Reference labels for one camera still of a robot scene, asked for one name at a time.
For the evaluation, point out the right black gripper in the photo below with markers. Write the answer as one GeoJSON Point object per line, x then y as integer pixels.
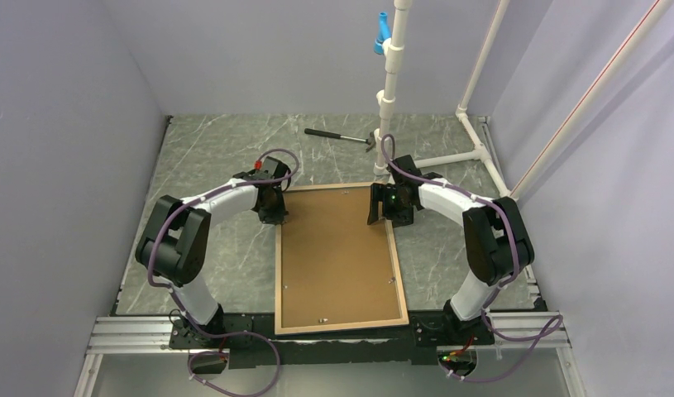
{"type": "Point", "coordinates": [380, 193]}

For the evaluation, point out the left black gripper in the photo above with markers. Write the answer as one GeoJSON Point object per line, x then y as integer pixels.
{"type": "Point", "coordinates": [277, 217]}

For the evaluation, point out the brown cardboard backing board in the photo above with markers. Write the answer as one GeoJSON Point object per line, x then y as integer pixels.
{"type": "Point", "coordinates": [336, 257]}

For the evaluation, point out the blue wooden picture frame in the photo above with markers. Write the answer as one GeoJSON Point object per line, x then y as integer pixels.
{"type": "Point", "coordinates": [279, 285]}

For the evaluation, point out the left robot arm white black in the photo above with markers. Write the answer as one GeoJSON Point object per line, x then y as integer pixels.
{"type": "Point", "coordinates": [174, 242]}

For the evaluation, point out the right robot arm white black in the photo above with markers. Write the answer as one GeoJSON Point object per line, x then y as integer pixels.
{"type": "Point", "coordinates": [497, 242]}

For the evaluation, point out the blue pipe fitting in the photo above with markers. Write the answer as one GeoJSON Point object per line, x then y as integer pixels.
{"type": "Point", "coordinates": [383, 34]}

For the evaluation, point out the white PVC pipe stand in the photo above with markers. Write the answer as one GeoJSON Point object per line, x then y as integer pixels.
{"type": "Point", "coordinates": [394, 49]}

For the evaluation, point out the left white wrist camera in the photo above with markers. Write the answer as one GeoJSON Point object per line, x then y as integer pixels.
{"type": "Point", "coordinates": [271, 168]}

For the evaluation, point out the black handled hammer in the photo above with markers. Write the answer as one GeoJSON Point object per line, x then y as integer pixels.
{"type": "Point", "coordinates": [369, 141]}

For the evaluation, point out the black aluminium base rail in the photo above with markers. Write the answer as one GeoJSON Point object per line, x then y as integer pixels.
{"type": "Point", "coordinates": [419, 343]}

